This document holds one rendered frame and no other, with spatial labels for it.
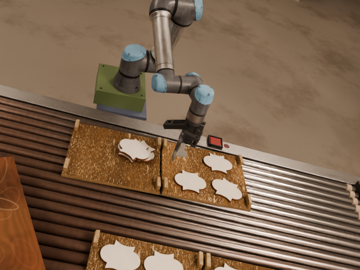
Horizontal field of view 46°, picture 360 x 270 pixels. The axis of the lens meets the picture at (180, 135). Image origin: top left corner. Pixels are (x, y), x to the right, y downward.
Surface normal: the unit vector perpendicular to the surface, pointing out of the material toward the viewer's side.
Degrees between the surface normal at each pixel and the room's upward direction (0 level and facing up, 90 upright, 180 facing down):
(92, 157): 0
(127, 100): 90
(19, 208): 0
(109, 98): 90
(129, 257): 0
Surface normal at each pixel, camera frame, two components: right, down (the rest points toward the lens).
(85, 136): 0.29, -0.75
